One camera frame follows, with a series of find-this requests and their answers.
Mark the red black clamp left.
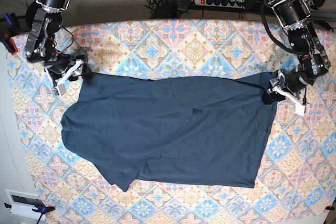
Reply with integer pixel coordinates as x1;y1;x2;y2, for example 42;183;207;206
0;33;18;55

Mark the blue clamp bottom left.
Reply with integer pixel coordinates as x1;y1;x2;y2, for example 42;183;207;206
4;203;55;215

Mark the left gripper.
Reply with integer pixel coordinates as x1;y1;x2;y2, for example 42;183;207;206
262;66;314;105

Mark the white floor vent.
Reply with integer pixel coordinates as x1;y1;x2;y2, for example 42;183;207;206
5;189;44;220

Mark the red clamp bottom right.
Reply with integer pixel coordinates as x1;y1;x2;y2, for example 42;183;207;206
325;206;335;211

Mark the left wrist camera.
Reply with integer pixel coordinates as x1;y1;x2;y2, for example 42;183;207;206
295;103;310;116

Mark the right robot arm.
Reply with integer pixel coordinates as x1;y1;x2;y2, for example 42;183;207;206
24;0;92;87

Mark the white power strip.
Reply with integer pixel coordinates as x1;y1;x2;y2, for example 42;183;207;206
194;0;244;8

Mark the patterned tablecloth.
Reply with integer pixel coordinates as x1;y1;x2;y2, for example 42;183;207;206
1;20;335;223

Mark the dark blue t-shirt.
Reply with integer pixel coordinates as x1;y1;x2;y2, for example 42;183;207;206
61;72;277;191

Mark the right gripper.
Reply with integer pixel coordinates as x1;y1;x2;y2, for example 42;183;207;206
43;54;92;85

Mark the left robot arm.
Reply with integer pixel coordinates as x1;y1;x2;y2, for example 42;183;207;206
260;0;331;104

